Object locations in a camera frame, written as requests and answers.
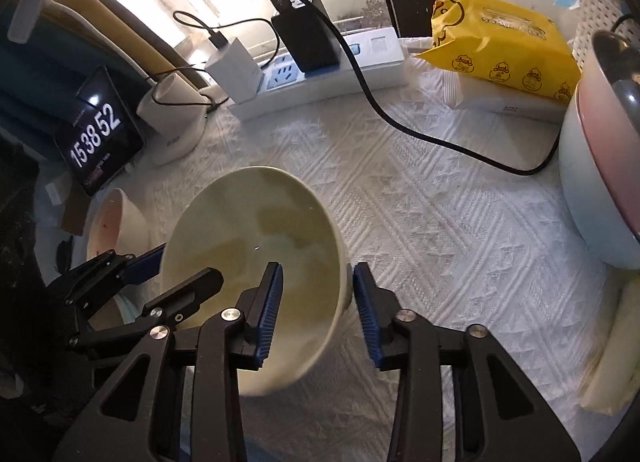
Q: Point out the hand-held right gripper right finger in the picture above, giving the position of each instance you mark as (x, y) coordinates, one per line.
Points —
(365, 322)

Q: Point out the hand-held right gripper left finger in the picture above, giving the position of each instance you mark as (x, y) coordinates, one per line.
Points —
(270, 314)

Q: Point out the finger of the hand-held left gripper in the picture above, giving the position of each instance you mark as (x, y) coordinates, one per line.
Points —
(190, 292)
(145, 264)

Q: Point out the pink strawberry print bowl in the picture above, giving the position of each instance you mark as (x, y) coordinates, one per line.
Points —
(112, 227)

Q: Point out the pale green bowl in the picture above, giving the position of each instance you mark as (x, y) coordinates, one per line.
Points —
(250, 222)

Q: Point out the small cardboard box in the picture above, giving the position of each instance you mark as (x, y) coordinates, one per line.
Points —
(77, 212)

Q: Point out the small white box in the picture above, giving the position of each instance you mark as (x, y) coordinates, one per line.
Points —
(52, 193)

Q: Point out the black tablet clock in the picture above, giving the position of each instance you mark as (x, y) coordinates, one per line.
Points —
(95, 137)

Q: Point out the white lamp base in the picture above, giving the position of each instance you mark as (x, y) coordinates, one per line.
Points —
(172, 127)

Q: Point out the teal curtain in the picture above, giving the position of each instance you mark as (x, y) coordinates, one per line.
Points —
(30, 92)

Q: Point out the white charger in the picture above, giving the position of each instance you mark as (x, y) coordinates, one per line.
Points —
(232, 70)

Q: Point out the yellow tissue box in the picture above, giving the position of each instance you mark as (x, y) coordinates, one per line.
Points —
(610, 342)

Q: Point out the white wipes packet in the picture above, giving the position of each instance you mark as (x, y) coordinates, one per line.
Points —
(500, 105)

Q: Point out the white power strip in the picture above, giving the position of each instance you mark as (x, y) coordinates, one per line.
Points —
(375, 57)

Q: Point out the yellow curtain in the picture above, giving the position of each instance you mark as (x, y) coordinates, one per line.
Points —
(100, 2)

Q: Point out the black charger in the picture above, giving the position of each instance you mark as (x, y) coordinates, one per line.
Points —
(305, 42)

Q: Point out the yellow wipes packet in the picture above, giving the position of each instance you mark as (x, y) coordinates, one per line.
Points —
(500, 42)

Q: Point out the white perforated basket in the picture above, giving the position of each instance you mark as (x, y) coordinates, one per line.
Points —
(595, 7)

